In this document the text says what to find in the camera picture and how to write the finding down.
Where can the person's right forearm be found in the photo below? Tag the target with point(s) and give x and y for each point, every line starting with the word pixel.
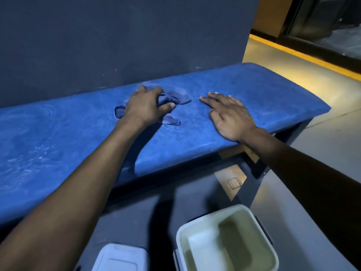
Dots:
pixel 304 177

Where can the white plastic bucket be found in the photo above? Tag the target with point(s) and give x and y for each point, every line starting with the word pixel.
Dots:
pixel 197 240

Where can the square floor drain cover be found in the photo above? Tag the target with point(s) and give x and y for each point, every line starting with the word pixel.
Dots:
pixel 234 183

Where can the person's right thumb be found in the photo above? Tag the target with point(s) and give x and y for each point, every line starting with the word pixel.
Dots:
pixel 215 117

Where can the person's left hand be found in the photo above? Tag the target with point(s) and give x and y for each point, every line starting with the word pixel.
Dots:
pixel 142 108

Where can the person's left forearm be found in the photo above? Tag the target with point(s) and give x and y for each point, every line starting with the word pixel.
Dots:
pixel 76 194

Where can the white plastic lid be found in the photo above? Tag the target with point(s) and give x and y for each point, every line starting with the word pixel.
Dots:
pixel 120 258

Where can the person's right little finger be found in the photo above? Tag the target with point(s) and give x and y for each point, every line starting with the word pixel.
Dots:
pixel 237 102

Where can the blue padded bench cushion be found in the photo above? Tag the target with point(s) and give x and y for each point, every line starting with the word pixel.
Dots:
pixel 70 132

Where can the dark framed glass door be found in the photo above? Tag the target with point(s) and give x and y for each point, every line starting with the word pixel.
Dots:
pixel 318 16

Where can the person's right hand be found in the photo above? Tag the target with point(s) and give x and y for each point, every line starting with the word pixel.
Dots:
pixel 230 119

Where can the dark metal bench frame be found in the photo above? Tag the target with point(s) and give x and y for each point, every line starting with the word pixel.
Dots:
pixel 183 169

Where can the person's left thumb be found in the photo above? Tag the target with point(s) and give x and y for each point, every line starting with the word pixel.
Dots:
pixel 167 107

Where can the person's right middle finger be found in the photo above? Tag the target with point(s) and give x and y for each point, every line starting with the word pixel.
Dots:
pixel 218 99

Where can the blue cleaning cloth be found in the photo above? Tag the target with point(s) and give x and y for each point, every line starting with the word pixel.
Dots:
pixel 182 97

